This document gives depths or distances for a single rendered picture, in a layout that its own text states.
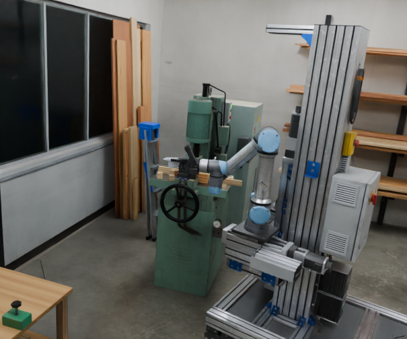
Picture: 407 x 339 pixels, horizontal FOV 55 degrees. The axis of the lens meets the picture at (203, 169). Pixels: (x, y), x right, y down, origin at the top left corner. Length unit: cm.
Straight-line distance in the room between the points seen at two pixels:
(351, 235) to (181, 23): 383
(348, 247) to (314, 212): 27
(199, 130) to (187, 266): 106
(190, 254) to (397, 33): 343
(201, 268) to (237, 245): 69
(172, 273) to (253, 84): 282
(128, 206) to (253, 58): 238
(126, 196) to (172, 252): 143
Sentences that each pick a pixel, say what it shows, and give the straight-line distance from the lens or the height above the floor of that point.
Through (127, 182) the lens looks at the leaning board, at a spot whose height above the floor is 43.
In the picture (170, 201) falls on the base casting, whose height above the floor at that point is 74.
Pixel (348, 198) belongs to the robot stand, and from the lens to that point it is 232.
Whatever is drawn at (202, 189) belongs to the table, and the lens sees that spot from 288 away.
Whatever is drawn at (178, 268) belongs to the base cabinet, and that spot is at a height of 21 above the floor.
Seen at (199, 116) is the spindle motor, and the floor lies 140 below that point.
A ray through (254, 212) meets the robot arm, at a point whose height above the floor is 100.
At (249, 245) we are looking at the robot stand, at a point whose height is 73.
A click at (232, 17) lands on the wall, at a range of 525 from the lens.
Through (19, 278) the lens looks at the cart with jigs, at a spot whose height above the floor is 53.
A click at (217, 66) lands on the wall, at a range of 526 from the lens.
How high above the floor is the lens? 180
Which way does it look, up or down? 16 degrees down
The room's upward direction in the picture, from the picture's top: 5 degrees clockwise
